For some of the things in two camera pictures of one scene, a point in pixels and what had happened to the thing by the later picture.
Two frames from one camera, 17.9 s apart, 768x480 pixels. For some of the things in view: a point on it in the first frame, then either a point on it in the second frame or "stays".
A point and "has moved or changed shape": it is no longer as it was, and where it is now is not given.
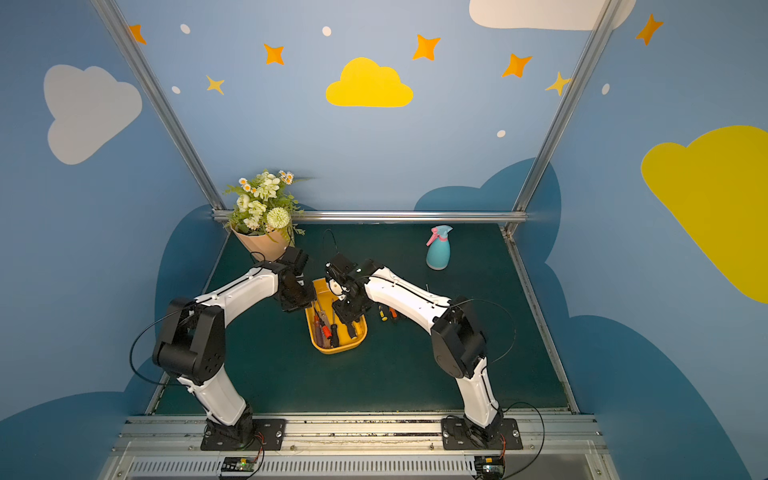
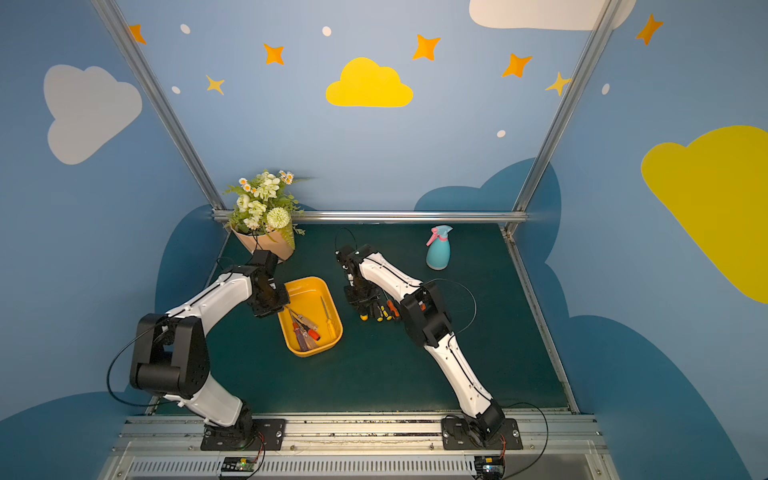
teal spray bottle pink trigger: [438, 251] stays
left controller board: [239, 464] stays
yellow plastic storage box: [328, 330] has moved or changed shape
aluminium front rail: [169, 447] stays
